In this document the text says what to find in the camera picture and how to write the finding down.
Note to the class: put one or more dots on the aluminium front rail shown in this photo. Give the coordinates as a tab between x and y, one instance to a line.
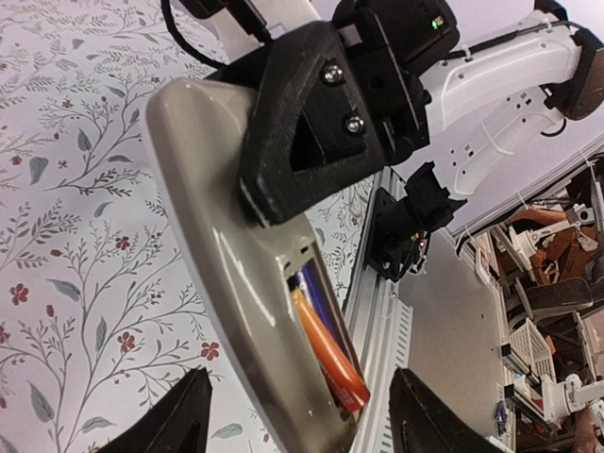
444	324

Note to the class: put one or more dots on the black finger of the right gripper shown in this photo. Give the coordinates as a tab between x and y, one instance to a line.
246	71
309	134

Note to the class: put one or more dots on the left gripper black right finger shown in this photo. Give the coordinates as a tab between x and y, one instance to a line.
424	421

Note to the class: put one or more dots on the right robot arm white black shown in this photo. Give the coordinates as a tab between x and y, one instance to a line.
542	73

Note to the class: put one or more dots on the floral patterned table mat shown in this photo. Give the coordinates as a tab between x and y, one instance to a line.
99	316

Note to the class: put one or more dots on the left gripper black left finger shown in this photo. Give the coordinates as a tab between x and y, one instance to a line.
179	422

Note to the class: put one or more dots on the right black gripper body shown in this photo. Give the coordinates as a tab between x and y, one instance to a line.
390	44

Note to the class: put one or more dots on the orange battery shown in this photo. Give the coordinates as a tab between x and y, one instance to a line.
342	378

